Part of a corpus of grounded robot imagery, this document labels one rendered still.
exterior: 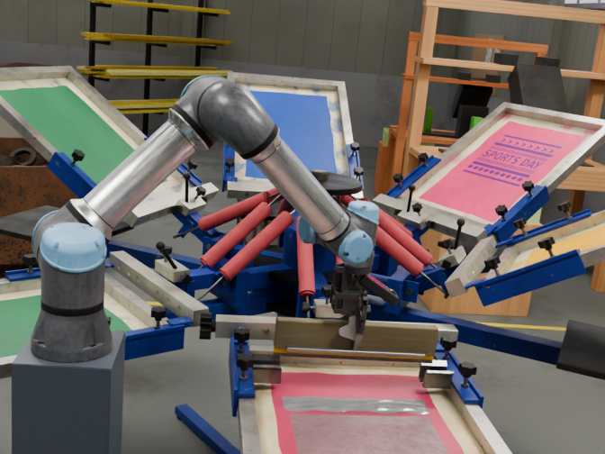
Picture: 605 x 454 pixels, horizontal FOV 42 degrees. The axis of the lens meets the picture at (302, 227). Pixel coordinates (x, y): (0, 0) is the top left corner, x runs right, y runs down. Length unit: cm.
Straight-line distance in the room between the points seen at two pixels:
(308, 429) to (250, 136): 70
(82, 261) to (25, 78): 193
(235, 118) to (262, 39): 1040
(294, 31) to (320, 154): 840
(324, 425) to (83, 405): 59
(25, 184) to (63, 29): 707
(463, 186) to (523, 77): 300
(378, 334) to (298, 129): 189
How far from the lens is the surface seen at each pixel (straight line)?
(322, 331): 193
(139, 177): 162
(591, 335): 272
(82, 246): 148
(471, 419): 194
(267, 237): 253
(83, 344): 153
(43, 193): 533
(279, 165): 156
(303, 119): 376
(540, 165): 336
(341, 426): 187
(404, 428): 190
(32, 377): 155
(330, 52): 1198
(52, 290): 151
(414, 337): 199
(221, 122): 153
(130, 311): 242
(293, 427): 184
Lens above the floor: 186
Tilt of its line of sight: 15 degrees down
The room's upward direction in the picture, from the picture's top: 6 degrees clockwise
